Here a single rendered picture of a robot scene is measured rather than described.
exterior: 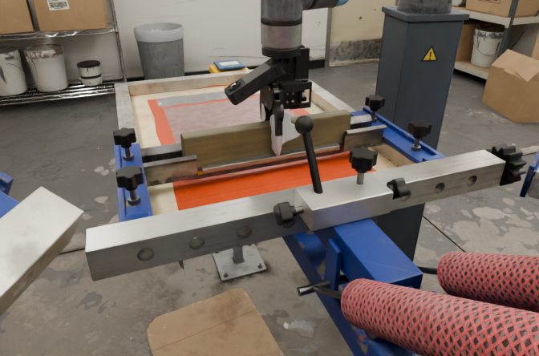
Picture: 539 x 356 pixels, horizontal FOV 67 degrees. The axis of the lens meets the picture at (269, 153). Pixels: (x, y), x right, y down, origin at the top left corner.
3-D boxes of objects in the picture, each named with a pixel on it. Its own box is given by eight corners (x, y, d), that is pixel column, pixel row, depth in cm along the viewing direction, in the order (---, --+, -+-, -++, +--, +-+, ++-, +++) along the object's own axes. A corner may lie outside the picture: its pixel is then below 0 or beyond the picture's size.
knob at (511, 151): (465, 176, 79) (474, 142, 76) (488, 171, 81) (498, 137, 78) (496, 196, 73) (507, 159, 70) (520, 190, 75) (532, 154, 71)
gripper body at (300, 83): (311, 111, 80) (314, 49, 74) (269, 117, 77) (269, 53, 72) (295, 99, 86) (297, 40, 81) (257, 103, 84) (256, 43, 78)
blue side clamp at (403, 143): (346, 134, 106) (348, 108, 102) (363, 131, 107) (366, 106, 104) (422, 194, 81) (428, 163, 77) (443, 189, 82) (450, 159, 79)
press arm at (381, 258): (311, 230, 63) (313, 203, 60) (346, 222, 64) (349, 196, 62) (374, 317, 48) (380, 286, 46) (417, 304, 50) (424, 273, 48)
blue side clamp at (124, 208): (119, 171, 89) (113, 142, 86) (143, 167, 90) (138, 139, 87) (127, 262, 64) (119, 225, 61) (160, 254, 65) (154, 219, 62)
